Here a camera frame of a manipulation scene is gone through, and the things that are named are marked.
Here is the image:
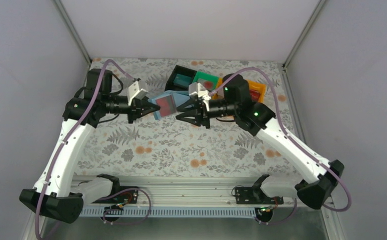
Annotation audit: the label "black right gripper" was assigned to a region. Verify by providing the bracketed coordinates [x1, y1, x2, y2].
[176, 97, 238, 129]

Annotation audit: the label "blue leather card holder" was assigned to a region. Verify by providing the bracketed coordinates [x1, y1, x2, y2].
[148, 90, 190, 120]

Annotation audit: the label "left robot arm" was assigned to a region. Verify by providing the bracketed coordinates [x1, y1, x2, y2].
[19, 68, 159, 224]

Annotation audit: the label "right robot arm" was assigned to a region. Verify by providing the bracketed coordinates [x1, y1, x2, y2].
[176, 74, 345, 210]

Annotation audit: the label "white red patterned card stack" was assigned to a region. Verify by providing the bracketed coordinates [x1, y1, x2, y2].
[201, 79, 215, 92]

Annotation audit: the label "teal VIP card stack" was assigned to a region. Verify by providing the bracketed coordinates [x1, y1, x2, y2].
[173, 74, 193, 88]

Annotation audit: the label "red VIP card stack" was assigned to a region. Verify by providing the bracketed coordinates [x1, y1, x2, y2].
[249, 89, 261, 102]

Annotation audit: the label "yellow bin with red cards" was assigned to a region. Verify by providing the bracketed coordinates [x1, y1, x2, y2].
[247, 79, 267, 103]

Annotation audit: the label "green storage bin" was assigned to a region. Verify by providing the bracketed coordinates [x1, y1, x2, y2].
[192, 71, 219, 92]

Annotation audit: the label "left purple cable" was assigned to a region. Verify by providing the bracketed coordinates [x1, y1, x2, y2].
[34, 58, 152, 240]

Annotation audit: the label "aluminium frame rail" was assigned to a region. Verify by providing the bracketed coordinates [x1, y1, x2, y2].
[36, 177, 335, 208]

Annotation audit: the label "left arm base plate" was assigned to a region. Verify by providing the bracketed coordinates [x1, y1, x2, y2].
[92, 186, 139, 205]

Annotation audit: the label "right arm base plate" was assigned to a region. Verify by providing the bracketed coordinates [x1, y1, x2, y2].
[231, 185, 284, 205]

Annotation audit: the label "slotted grey cable duct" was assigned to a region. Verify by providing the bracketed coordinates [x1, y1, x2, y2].
[80, 206, 270, 219]

